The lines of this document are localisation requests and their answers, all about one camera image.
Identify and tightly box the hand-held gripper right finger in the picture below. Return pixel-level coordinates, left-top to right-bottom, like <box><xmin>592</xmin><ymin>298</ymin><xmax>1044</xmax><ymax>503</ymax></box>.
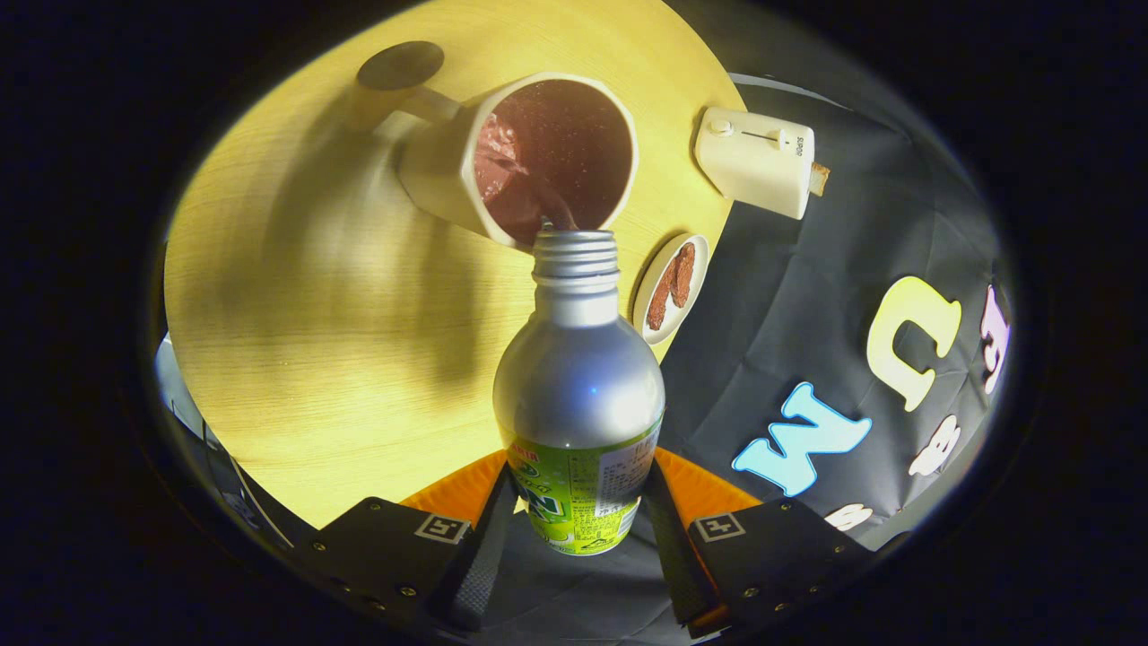
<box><xmin>644</xmin><ymin>446</ymin><xmax>875</xmax><ymax>638</ymax></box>

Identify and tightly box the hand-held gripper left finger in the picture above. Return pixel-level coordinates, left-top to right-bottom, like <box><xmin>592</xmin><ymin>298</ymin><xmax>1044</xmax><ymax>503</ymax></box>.
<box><xmin>309</xmin><ymin>449</ymin><xmax>519</xmax><ymax>633</ymax></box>

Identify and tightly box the silver bottle with green label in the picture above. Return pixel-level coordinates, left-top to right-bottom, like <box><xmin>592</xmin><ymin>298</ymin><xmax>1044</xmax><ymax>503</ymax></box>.
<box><xmin>492</xmin><ymin>229</ymin><xmax>666</xmax><ymax>557</ymax></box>

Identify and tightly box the beige cup with wooden handle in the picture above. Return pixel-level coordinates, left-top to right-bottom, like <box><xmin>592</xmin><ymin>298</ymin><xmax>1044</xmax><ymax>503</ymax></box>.
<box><xmin>345</xmin><ymin>40</ymin><xmax>639</xmax><ymax>250</ymax></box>

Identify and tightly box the white round plate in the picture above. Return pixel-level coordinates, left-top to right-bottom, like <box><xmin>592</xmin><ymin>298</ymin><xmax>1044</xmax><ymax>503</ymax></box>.
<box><xmin>632</xmin><ymin>234</ymin><xmax>709</xmax><ymax>346</ymax></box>

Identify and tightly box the wooden table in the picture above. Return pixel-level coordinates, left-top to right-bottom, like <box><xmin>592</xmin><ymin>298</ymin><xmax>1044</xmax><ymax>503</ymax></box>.
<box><xmin>164</xmin><ymin>0</ymin><xmax>747</xmax><ymax>530</ymax></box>

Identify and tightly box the cream toaster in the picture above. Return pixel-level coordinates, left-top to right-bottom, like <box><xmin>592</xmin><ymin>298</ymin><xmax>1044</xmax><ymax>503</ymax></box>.
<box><xmin>694</xmin><ymin>107</ymin><xmax>817</xmax><ymax>221</ymax></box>

